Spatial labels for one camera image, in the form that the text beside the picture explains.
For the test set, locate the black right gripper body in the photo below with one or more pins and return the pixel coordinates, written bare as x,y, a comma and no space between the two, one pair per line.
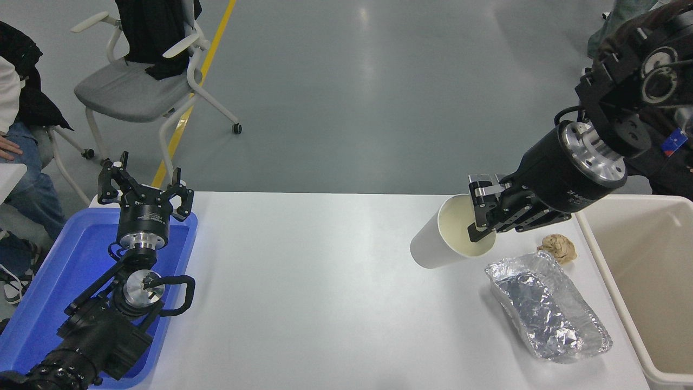
552,179

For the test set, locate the person's hand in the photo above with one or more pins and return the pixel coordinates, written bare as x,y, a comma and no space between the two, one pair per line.
8,149

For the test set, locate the grey white office chair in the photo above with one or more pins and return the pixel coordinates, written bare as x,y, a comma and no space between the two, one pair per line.
119,92

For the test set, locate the white chair frame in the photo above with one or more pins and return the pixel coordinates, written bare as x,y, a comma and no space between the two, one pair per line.
87,154

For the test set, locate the large pale bin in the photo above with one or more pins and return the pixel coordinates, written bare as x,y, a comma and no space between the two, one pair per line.
649,281

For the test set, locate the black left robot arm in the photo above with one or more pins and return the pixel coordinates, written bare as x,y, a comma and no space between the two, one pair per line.
100,336

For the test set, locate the blue red badge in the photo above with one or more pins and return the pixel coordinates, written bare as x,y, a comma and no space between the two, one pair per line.
674,142

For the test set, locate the black garment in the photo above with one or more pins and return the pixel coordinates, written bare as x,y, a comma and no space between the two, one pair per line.
151,32

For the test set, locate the crumpled tan paper ball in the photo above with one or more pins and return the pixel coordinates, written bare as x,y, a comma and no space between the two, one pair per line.
559,248

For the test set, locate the metal floor plate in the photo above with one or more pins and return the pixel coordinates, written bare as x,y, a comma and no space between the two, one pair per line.
483,179
502,179

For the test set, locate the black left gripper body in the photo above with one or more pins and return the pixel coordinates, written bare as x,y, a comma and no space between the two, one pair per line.
144,213

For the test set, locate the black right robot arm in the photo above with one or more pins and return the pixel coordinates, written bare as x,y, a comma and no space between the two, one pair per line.
622,97

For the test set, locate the small white table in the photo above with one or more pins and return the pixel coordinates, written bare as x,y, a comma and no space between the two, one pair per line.
10,179

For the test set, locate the crumpled silver foil tray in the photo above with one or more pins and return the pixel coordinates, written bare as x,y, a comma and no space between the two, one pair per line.
547,314

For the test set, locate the blue plastic tray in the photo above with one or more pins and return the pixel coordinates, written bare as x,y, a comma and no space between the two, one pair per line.
59,271

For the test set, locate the white paper cup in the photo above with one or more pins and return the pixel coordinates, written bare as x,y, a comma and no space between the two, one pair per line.
433,244

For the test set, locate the person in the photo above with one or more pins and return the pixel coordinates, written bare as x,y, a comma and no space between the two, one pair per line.
622,16
27,103
677,179

